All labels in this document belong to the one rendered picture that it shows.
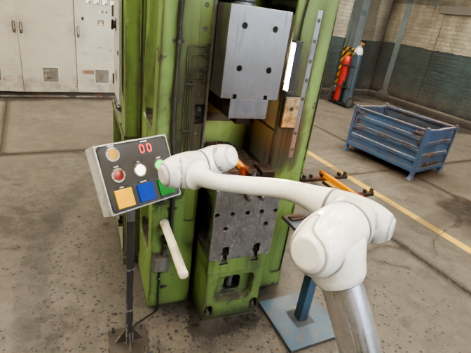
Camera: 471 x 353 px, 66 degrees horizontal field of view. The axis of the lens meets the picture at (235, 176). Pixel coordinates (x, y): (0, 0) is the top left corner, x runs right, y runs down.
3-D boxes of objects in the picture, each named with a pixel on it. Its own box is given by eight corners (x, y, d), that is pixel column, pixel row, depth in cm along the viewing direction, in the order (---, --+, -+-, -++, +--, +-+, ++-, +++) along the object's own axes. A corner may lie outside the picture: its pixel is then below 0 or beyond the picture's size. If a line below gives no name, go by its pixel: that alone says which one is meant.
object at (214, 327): (275, 333, 220) (276, 331, 220) (182, 355, 198) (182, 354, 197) (250, 288, 253) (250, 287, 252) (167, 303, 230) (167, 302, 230)
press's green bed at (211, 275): (256, 312, 234) (268, 253, 214) (200, 323, 220) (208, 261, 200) (227, 258, 279) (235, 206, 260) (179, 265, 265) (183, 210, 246)
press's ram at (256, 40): (292, 101, 181) (309, 14, 165) (220, 98, 167) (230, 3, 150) (257, 82, 216) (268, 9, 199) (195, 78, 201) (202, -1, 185)
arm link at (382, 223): (344, 180, 105) (320, 192, 95) (408, 201, 94) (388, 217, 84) (336, 219, 110) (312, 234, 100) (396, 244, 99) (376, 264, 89)
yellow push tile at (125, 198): (136, 204, 147) (131, 186, 147) (119, 209, 142) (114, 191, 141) (134, 204, 148) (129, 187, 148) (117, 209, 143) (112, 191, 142)
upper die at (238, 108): (265, 119, 180) (268, 100, 176) (228, 118, 173) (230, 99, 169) (235, 97, 215) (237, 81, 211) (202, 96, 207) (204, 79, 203)
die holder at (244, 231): (269, 253, 214) (283, 186, 196) (208, 262, 200) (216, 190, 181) (235, 206, 260) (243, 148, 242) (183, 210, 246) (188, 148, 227)
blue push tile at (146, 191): (157, 197, 154) (152, 181, 154) (142, 202, 149) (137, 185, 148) (154, 197, 155) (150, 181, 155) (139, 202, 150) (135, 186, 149)
